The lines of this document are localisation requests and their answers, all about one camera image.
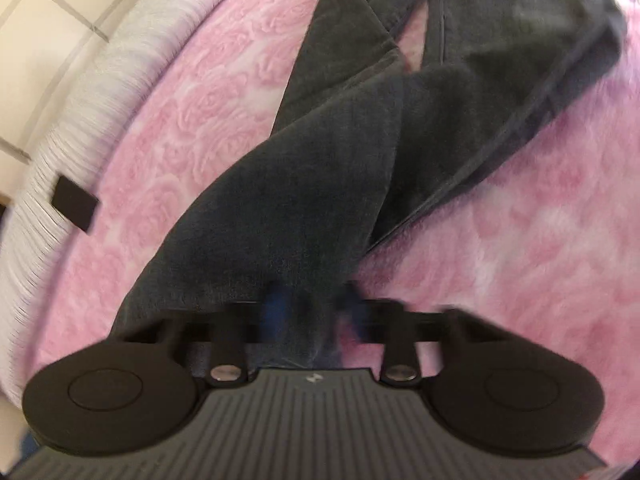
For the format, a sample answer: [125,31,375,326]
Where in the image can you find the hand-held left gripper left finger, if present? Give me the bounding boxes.
[112,285,296,388]

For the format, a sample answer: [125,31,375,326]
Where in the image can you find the grey striped mattress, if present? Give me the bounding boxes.
[0,0,261,401]

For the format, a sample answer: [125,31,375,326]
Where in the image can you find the black fabric tag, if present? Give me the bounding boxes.
[50,175,99,234]

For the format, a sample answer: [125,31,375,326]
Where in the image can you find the dark grey pants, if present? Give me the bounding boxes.
[111,0,628,368]

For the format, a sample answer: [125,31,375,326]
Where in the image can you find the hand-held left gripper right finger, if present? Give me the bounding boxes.
[345,285,506,386]

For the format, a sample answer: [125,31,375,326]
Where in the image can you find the pink floral blanket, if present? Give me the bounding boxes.
[37,0,640,480]

